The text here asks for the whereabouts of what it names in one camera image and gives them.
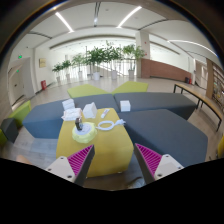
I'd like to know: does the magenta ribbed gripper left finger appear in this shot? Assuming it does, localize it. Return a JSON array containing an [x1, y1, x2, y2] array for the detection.
[[46, 145, 95, 186]]

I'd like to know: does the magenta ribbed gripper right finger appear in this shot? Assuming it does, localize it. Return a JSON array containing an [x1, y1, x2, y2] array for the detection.
[[134, 144, 183, 184]]

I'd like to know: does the dark charger plug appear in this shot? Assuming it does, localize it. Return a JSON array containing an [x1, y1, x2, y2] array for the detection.
[[75, 118, 83, 131]]

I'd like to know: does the white cube charger box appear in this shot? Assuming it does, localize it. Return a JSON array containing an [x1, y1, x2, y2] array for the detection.
[[120, 100, 131, 112]]

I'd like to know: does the grey ottoman front right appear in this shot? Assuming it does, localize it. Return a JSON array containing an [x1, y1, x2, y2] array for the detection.
[[118, 109, 208, 167]]

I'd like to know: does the grey ottoman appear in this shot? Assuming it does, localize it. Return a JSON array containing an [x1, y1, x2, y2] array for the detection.
[[114, 92, 196, 120], [118, 109, 208, 167], [22, 94, 119, 139]]

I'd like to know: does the yellow upholstered ottoman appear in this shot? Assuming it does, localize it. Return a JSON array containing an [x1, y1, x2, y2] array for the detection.
[[55, 107, 135, 179]]

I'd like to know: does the white plastic package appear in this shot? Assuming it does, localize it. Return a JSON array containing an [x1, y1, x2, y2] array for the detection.
[[62, 108, 81, 121]]

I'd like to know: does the grey ottoman left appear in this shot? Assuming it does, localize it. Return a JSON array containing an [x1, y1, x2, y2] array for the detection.
[[22, 94, 119, 139]]

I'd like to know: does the white tissue box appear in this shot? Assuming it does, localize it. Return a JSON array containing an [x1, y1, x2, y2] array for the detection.
[[83, 102, 97, 118]]

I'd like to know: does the white folded cloth stack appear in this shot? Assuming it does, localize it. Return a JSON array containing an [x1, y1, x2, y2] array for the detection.
[[62, 99, 75, 110]]

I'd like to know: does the white remote stick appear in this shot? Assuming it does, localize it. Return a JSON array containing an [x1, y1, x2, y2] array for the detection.
[[101, 108, 110, 119]]

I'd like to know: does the grey ottoman back right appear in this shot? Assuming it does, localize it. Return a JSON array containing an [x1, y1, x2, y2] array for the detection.
[[114, 92, 196, 120]]

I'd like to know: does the green side stool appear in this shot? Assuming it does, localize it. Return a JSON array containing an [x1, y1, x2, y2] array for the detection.
[[9, 101, 31, 128]]

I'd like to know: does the dark grey side stool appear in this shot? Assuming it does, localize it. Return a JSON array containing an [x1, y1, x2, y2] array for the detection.
[[1, 118, 18, 143]]

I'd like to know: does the lime green ottoman back left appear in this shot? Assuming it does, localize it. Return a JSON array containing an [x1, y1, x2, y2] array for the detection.
[[67, 84, 107, 98]]

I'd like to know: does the lime green ottoman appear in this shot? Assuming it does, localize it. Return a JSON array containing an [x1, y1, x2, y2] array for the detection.
[[112, 81, 148, 94], [67, 84, 107, 98]]

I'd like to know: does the lime green ottoman back right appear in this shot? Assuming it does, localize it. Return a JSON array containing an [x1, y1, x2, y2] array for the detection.
[[112, 81, 148, 94]]

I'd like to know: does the long wooden bench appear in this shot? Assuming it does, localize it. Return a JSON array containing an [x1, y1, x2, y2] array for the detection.
[[173, 83, 223, 132]]

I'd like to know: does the red fire extinguisher box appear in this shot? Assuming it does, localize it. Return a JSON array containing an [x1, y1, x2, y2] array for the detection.
[[41, 80, 47, 90]]

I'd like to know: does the brown reception counter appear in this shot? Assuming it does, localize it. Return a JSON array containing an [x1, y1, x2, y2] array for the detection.
[[141, 59, 191, 82]]

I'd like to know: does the potted plant far left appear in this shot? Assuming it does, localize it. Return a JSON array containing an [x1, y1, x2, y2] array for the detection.
[[52, 63, 63, 83]]

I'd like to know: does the wooden bookshelf right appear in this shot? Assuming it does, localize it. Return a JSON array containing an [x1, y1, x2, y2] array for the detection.
[[206, 59, 224, 112]]

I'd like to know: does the tall potted plant centre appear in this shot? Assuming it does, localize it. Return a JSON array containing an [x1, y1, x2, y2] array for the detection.
[[86, 47, 105, 81]]

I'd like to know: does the potted plant centre right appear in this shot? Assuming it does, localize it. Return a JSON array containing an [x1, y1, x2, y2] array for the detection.
[[105, 42, 122, 80]]

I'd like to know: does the coiled white cable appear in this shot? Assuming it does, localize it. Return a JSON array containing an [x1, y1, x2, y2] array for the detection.
[[95, 118, 127, 132]]

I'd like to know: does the yellow framed wall picture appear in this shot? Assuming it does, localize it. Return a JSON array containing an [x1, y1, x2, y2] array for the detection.
[[39, 58, 46, 68]]

